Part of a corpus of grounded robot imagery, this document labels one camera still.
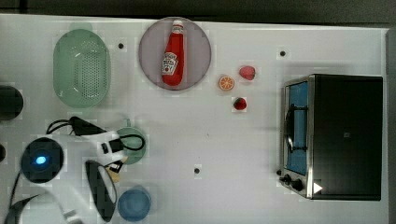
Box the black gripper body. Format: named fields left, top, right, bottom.
left=106, top=157, right=128, bottom=174

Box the peeled toy banana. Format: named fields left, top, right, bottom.
left=109, top=173, right=120, bottom=183

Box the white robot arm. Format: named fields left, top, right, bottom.
left=4, top=132, right=124, bottom=224

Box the green mug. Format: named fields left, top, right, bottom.
left=117, top=119, right=148, bottom=165

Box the blue bowl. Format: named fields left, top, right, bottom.
left=118, top=186, right=151, bottom=222

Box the green colander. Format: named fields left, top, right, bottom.
left=52, top=22, right=111, bottom=109

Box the red ketchup bottle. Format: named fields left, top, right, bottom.
left=162, top=20, right=185, bottom=86

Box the black cylinder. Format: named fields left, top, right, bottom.
left=0, top=85, right=24, bottom=120

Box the red toy strawberry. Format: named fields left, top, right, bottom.
left=233, top=97, right=248, bottom=111

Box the toy orange slice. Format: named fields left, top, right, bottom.
left=218, top=75, right=234, bottom=91

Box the grey round plate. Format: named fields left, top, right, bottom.
left=138, top=17, right=211, bottom=91

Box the pink toy strawberry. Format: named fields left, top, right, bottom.
left=239, top=65, right=256, bottom=80

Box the black toaster oven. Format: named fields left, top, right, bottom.
left=276, top=74, right=384, bottom=201

